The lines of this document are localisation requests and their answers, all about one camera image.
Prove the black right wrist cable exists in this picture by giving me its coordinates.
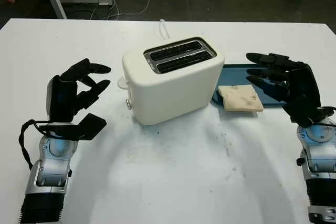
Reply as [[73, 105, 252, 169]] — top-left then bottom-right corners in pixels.
[[312, 120, 336, 129]]

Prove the cream two-slot toaster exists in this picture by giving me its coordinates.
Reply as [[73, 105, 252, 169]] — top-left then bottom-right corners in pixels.
[[122, 36, 226, 126]]

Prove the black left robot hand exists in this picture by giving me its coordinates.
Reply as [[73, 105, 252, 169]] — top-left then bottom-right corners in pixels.
[[46, 58, 112, 125]]

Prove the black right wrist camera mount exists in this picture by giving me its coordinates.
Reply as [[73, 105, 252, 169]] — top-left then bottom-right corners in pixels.
[[282, 97, 336, 128]]

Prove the white toaster power cord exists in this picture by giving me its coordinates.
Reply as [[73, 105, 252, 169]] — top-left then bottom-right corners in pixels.
[[159, 18, 171, 40]]

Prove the white bread slice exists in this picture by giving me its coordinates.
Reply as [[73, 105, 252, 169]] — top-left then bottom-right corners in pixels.
[[218, 84, 264, 112]]

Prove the white toaster lever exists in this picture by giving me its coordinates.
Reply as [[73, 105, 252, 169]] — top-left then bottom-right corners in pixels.
[[117, 77, 130, 90]]

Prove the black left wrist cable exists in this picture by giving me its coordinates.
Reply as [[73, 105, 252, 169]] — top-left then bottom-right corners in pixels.
[[18, 119, 57, 170]]

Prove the blue plastic tray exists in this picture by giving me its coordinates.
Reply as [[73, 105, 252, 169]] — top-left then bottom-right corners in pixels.
[[211, 63, 286, 109]]

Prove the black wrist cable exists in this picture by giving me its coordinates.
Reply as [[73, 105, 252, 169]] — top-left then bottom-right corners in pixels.
[[18, 119, 57, 170], [312, 120, 336, 129]]

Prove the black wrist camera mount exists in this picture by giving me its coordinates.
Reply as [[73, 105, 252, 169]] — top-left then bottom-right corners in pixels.
[[282, 97, 336, 128], [38, 113, 108, 141]]

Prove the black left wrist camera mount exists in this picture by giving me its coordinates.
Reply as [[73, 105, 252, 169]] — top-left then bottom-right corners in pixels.
[[38, 113, 108, 141]]

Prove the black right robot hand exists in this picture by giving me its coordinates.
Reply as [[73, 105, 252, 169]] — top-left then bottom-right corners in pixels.
[[246, 52, 321, 108]]

